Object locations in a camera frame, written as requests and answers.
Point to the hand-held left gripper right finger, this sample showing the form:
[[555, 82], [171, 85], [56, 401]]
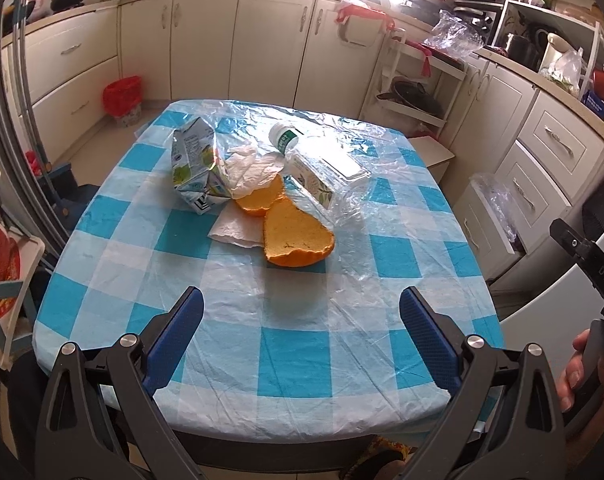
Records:
[[426, 340]]

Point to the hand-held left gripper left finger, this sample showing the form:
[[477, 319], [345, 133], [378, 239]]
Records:
[[177, 340]]

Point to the white paper towel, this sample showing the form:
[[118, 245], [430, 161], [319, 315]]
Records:
[[232, 232]]

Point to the large orange peel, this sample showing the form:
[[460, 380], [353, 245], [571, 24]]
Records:
[[297, 240]]

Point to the small orange peel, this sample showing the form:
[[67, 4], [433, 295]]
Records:
[[259, 202]]

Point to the milk carton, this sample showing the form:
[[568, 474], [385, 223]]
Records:
[[194, 170]]

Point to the white tissue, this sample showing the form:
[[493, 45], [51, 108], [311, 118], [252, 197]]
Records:
[[254, 166]]

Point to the clear plastic bottle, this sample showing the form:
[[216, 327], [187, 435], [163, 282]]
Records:
[[322, 165]]

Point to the red trash bag bin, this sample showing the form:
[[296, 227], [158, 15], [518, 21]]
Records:
[[123, 100]]

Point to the person's right hand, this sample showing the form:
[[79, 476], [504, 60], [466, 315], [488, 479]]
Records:
[[571, 377]]

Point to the table with blue checkered cloth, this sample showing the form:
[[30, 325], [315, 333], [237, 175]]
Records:
[[282, 350]]

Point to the white three drawer unit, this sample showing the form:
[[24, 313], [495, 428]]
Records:
[[551, 160]]

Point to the plastic bags in drawer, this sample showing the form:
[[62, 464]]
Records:
[[494, 200]]

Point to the blue box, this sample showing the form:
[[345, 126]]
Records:
[[601, 107]]

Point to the blue step stool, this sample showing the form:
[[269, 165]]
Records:
[[64, 195]]

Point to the white wooden stool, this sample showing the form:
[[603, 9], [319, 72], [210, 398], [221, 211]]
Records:
[[431, 152]]

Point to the white cabinet beside rack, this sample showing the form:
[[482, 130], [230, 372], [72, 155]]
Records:
[[496, 100]]

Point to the plastic bag with food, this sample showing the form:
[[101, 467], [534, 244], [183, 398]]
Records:
[[566, 72]]

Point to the white kettle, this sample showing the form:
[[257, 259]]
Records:
[[554, 50]]

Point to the black frying pan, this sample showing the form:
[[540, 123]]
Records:
[[414, 97]]

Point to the black pot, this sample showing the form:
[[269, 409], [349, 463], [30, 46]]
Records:
[[521, 50]]

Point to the white corner rack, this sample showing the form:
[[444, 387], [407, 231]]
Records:
[[446, 67]]

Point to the white counter shelf rack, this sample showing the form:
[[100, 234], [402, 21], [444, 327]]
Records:
[[546, 15]]

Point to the clear plastic bag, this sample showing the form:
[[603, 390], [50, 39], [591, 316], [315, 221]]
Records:
[[456, 35]]

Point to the white cabinet with two drawers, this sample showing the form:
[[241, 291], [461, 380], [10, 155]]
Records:
[[67, 60]]

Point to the white sink cabinet doors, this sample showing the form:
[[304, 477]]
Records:
[[262, 45]]

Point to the white hanging bin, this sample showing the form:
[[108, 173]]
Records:
[[362, 32]]

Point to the red plastic bag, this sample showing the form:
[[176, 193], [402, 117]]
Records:
[[364, 10]]

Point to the grey sliding door frame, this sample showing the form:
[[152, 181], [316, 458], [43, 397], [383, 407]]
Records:
[[17, 110]]

